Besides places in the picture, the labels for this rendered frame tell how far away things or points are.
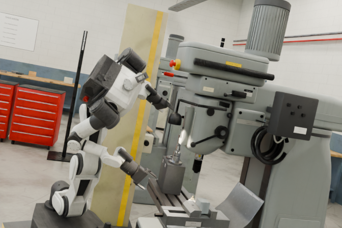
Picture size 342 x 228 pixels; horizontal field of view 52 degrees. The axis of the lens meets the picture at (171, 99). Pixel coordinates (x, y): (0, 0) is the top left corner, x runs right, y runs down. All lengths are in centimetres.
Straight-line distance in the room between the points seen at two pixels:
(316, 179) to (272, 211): 31
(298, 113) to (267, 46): 42
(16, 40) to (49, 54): 93
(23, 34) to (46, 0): 113
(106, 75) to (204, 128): 62
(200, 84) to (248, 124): 35
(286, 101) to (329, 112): 54
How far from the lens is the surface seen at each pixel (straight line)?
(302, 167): 212
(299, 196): 216
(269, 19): 202
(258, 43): 200
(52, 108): 635
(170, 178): 228
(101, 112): 190
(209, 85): 183
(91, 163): 238
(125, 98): 201
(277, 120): 175
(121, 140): 367
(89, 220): 274
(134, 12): 361
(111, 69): 205
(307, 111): 182
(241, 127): 194
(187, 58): 181
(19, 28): 1093
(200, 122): 188
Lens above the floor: 171
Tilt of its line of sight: 4 degrees down
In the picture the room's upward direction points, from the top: 11 degrees clockwise
